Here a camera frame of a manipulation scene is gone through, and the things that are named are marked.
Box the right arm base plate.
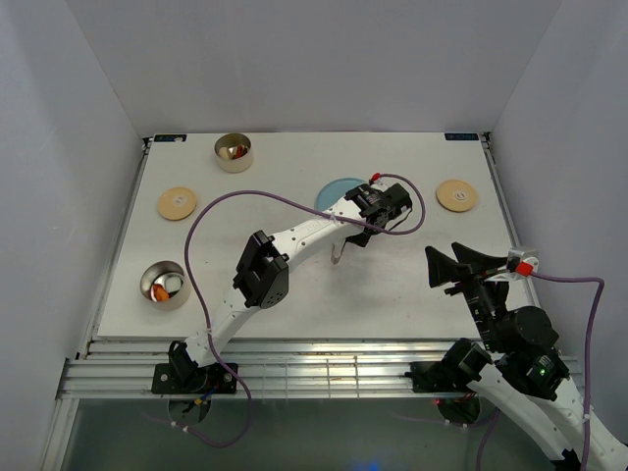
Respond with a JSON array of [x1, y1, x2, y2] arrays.
[[403, 361, 487, 393]]

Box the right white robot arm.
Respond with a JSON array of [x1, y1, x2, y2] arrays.
[[404, 242, 627, 470]]

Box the seaweed rice block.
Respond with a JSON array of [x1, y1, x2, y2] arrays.
[[163, 276, 183, 296]]

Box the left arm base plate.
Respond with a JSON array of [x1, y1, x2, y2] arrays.
[[150, 363, 236, 396]]

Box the right blue label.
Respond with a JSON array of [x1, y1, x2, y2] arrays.
[[444, 132, 479, 141]]

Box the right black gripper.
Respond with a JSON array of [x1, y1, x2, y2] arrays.
[[423, 240, 506, 350]]

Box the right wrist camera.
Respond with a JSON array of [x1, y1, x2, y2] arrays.
[[506, 246, 539, 278]]

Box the ceramic food plate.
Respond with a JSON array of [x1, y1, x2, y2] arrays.
[[314, 178, 365, 211]]

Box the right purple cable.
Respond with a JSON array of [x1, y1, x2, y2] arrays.
[[475, 272, 605, 471]]

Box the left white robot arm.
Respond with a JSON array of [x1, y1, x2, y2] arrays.
[[168, 181, 413, 393]]

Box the orange carrot slice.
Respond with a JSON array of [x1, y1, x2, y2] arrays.
[[151, 285, 170, 302]]

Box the left blue label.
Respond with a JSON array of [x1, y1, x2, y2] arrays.
[[153, 133, 187, 143]]

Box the steel lunch bowl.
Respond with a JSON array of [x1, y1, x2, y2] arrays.
[[214, 132, 254, 173], [139, 260, 191, 311]]

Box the wooden lid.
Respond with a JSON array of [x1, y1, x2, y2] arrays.
[[157, 186, 197, 221], [436, 180, 479, 213]]

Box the rice ball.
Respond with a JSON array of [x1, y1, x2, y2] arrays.
[[218, 146, 233, 161]]

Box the steel tongs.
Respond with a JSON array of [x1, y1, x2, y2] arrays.
[[331, 240, 345, 265]]

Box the blue label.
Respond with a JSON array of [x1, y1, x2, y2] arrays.
[[444, 132, 479, 141], [153, 133, 187, 143]]

